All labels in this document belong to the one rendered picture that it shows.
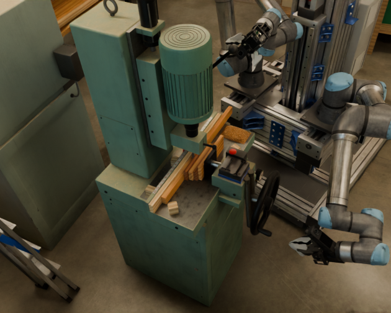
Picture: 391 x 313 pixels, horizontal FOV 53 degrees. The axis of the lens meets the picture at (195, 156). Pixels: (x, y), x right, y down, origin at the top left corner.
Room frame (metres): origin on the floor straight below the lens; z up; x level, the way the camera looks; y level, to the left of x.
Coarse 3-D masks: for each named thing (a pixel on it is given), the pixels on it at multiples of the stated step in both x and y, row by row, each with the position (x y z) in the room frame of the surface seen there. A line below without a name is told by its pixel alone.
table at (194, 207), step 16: (224, 128) 1.36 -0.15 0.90; (240, 128) 1.35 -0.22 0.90; (224, 144) 1.25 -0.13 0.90; (240, 144) 1.24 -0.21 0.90; (208, 176) 1.07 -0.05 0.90; (176, 192) 0.99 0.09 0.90; (192, 192) 0.99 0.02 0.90; (208, 192) 0.98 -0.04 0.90; (160, 208) 0.92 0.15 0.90; (192, 208) 0.91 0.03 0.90; (208, 208) 0.91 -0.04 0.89; (176, 224) 0.84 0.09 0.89; (192, 224) 0.83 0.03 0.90
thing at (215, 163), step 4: (216, 148) 1.13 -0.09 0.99; (212, 152) 1.11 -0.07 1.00; (216, 152) 1.13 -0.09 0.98; (208, 156) 1.09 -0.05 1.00; (212, 156) 1.10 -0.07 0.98; (216, 156) 1.13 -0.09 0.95; (208, 160) 1.07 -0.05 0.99; (212, 160) 1.10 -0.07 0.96; (216, 160) 1.13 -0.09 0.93; (204, 164) 1.06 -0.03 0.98; (208, 164) 1.07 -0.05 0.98; (212, 164) 1.08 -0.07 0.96; (216, 164) 1.08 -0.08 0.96; (220, 164) 1.07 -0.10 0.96; (204, 168) 1.06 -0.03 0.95; (208, 168) 1.07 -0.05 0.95; (212, 168) 1.10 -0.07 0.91; (204, 172) 1.06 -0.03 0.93; (208, 172) 1.07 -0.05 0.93
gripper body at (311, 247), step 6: (312, 240) 0.77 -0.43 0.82; (312, 246) 0.75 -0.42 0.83; (318, 246) 0.74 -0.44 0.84; (336, 246) 0.71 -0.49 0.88; (318, 252) 0.71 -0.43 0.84; (324, 252) 0.72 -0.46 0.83; (336, 252) 0.69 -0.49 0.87; (318, 258) 0.72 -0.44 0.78; (324, 258) 0.70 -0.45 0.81; (330, 258) 0.70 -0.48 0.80; (336, 258) 0.68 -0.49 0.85; (318, 264) 0.71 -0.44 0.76; (324, 264) 0.70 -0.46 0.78
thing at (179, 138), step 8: (176, 128) 1.19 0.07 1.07; (184, 128) 1.19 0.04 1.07; (176, 136) 1.15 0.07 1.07; (184, 136) 1.14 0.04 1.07; (200, 136) 1.14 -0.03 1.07; (176, 144) 1.15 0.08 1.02; (184, 144) 1.13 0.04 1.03; (192, 144) 1.11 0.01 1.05; (200, 144) 1.11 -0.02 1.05; (192, 152) 1.11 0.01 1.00; (200, 152) 1.11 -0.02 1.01
